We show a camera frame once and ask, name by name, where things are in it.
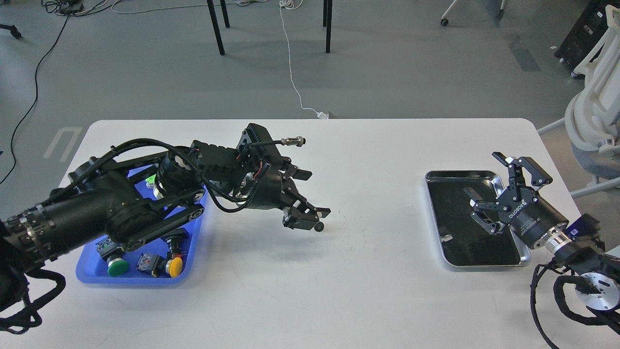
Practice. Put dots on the green plastic part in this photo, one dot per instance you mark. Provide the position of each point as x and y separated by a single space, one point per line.
150 181

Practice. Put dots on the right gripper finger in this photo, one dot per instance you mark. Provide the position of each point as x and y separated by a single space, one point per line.
479 207
517 181

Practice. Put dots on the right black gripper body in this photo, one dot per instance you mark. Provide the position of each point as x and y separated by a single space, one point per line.
530 217

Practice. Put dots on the black push button switch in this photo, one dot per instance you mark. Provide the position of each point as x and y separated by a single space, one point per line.
174 240

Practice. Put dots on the yellow push button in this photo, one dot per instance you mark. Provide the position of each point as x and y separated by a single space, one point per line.
174 267

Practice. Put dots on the green push button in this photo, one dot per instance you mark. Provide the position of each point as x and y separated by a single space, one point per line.
116 264

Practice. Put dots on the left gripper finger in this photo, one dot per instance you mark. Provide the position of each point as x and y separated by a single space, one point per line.
291 171
303 216

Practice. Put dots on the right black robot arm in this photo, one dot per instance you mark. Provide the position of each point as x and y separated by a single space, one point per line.
586 289

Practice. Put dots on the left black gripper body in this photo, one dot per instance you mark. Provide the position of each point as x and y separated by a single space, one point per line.
267 192

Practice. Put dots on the small grey switch block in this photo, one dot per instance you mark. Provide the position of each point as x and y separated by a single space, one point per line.
147 264

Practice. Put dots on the black equipment case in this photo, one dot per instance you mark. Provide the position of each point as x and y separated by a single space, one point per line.
585 34

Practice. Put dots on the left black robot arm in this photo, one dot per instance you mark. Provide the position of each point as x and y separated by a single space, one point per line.
137 192

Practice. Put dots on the white office chair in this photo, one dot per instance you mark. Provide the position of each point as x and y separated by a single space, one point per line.
591 118

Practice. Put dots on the silver metal tray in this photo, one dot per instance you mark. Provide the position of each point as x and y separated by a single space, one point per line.
464 244

